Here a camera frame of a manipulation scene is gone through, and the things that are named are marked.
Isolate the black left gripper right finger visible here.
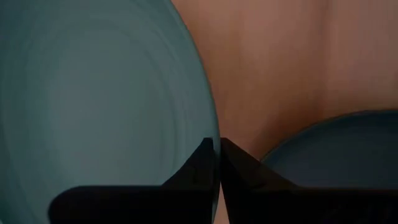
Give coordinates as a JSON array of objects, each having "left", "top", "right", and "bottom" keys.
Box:
[{"left": 220, "top": 137, "right": 398, "bottom": 224}]

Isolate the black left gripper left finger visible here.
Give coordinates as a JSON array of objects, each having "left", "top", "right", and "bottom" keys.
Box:
[{"left": 48, "top": 137, "right": 220, "bottom": 224}]

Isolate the teal plastic plate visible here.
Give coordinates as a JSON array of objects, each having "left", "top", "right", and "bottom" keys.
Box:
[{"left": 0, "top": 0, "right": 221, "bottom": 224}]

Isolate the blue plastic plate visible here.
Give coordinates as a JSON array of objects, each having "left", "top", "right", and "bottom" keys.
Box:
[{"left": 261, "top": 108, "right": 398, "bottom": 189}]

